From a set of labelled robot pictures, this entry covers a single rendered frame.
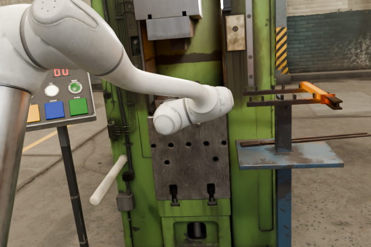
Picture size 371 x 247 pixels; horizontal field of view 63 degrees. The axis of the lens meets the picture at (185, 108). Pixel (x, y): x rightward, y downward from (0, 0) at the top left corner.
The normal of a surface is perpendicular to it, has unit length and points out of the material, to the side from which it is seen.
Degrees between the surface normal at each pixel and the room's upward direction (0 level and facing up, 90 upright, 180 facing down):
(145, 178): 90
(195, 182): 90
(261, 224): 90
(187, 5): 90
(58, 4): 57
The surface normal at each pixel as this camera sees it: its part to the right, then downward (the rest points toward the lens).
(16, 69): 0.65, 0.24
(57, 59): 0.07, 0.91
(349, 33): -0.19, 0.28
